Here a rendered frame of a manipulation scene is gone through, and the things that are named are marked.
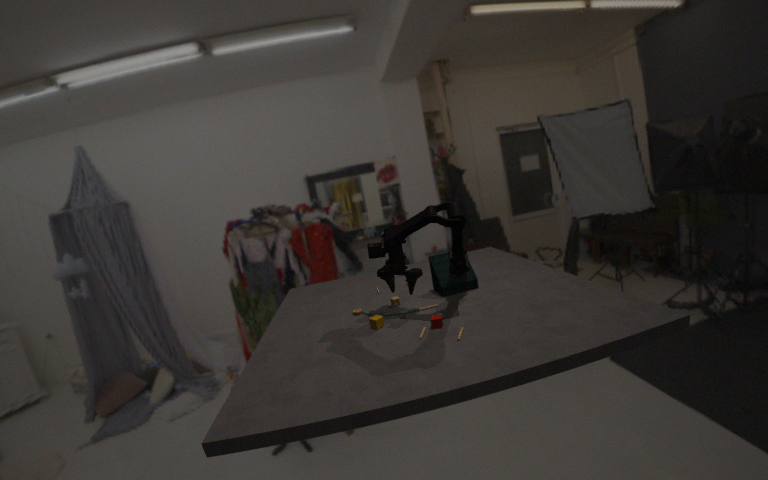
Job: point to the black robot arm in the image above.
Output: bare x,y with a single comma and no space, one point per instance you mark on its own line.
394,236

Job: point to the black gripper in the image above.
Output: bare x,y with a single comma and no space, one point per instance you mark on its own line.
412,275

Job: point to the yellow wooden cube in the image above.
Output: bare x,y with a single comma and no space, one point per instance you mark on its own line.
376,322

